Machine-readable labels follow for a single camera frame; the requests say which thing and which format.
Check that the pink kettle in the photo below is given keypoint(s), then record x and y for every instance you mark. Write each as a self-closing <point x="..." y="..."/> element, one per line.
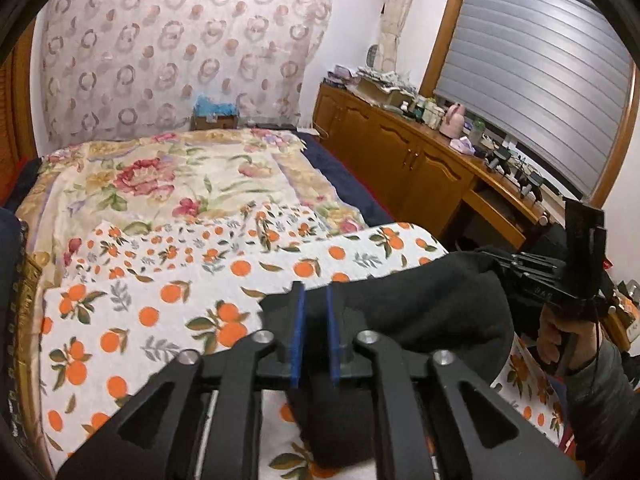
<point x="453" y="121"/>

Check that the wooden louvered wardrobe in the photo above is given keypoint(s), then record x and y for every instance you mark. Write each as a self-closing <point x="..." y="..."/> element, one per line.
<point x="16" y="133"/>

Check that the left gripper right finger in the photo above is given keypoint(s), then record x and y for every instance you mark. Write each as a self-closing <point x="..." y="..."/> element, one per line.
<point x="340" y="341"/>

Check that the circle pattern wall curtain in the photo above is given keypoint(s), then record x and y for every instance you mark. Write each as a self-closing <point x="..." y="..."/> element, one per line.
<point x="121" y="69"/>

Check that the wooden sideboard cabinet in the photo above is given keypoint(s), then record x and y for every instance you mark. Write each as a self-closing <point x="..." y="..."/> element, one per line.
<point x="415" y="176"/>

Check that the person's right hand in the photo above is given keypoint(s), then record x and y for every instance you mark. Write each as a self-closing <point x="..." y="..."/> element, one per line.
<point x="566" y="345"/>

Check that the grey sleeve right forearm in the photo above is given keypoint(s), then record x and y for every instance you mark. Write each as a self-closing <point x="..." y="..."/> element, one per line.
<point x="603" y="412"/>

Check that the patterned folded cloth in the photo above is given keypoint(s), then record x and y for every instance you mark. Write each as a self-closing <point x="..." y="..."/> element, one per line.
<point x="20" y="347"/>

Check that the navy blue blanket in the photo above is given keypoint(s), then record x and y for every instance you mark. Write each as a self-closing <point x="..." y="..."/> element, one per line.
<point x="348" y="188"/>

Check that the orange print white blanket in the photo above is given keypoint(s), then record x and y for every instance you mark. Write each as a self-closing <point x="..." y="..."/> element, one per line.
<point x="130" y="300"/>

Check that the wooden window frame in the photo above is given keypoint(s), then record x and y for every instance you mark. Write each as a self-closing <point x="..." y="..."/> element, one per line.
<point x="625" y="131"/>

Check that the grey window blind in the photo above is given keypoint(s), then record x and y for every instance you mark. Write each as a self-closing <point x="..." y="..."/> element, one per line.
<point x="552" y="74"/>

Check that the floral cream bedsheet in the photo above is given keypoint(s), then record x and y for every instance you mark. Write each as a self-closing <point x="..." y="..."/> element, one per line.
<point x="140" y="186"/>

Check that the cluttered paper box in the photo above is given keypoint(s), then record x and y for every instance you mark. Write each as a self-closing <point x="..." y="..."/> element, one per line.
<point x="383" y="88"/>

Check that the folded navy blue cloth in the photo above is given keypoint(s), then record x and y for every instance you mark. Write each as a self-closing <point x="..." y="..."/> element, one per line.
<point x="10" y="256"/>

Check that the black garment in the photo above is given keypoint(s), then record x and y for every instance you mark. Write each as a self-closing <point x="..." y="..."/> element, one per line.
<point x="455" y="302"/>

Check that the blue tissue box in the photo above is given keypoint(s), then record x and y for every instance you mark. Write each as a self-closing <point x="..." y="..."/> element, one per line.
<point x="210" y="110"/>

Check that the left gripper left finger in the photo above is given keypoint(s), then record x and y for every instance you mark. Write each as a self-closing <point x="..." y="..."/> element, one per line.
<point x="293" y="333"/>

